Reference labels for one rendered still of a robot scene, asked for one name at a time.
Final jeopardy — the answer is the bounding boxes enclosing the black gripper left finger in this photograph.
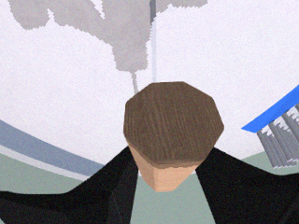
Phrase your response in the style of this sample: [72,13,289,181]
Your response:
[0,146,138,224]

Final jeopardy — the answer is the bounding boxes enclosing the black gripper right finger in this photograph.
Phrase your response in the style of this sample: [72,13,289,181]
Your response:
[195,147,299,224]

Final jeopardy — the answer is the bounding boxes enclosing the blue flat strip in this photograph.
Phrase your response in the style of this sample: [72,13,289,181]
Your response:
[240,86,299,133]

